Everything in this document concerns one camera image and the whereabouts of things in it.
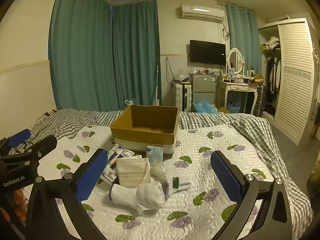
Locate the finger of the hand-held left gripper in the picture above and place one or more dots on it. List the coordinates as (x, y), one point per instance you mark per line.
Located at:
(20, 137)
(43, 143)

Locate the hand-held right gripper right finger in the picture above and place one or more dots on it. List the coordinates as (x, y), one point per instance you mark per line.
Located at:
(226, 177)

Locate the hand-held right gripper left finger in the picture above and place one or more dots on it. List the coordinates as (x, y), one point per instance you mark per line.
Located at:
(92, 175)

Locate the floral print packet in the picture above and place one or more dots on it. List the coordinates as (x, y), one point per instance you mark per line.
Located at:
(120, 152)

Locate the beige face mask pack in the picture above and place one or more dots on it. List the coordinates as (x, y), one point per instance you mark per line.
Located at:
(130, 172)

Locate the white green striped sock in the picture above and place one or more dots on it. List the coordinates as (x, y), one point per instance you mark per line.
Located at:
(181, 185)

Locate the brown cardboard box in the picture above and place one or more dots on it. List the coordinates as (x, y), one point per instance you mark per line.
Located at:
(125, 133)

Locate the large white sock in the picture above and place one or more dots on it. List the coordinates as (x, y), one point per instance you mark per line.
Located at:
(147, 197)

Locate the blue tissue packet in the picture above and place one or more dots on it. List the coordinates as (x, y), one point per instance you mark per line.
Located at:
(155, 153)

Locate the small white sock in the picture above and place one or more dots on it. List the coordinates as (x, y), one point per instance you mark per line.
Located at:
(158, 171)

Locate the white floral quilt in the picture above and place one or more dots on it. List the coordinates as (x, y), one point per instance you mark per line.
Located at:
(200, 142)

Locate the blue basket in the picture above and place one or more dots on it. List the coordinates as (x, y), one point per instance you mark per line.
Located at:
(233, 107)

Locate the blue plastic bags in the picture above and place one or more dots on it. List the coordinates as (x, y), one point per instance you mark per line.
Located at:
(205, 106)

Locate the clear water jug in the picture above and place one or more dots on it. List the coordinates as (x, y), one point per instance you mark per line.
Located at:
(128, 103)

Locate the dark suitcase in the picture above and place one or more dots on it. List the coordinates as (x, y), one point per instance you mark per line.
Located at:
(260, 100)

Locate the white dressing table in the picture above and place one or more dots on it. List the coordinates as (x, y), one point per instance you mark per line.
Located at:
(237, 87)

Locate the white suitcase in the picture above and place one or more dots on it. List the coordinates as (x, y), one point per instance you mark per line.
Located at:
(180, 97)

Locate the grey small fridge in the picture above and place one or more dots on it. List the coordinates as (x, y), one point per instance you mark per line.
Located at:
(203, 85)

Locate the teal curtain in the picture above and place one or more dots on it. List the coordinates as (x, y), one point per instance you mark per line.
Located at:
(80, 55)
(243, 37)
(136, 55)

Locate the brown box on table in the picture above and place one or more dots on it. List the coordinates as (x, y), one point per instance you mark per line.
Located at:
(257, 78)

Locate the hanging dark clothes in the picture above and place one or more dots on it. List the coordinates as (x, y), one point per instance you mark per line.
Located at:
(272, 80)

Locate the white stick mop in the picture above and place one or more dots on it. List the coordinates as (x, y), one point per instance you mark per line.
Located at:
(157, 87)

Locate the clear plastic bag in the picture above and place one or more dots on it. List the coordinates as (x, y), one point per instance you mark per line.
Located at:
(182, 74)

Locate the white oval mirror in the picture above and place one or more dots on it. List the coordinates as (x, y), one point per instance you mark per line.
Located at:
(235, 61)

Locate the white louvered wardrobe door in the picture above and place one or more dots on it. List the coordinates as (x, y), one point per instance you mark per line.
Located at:
(292, 80)

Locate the pile of shelf clothes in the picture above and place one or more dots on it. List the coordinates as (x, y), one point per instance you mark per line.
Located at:
(271, 42)

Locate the white air conditioner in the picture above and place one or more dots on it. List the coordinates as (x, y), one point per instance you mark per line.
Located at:
(200, 12)

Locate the small blue picture frame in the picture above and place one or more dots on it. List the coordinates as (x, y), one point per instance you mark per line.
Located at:
(231, 73)

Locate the black wall television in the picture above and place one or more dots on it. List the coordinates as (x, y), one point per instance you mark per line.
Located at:
(207, 52)

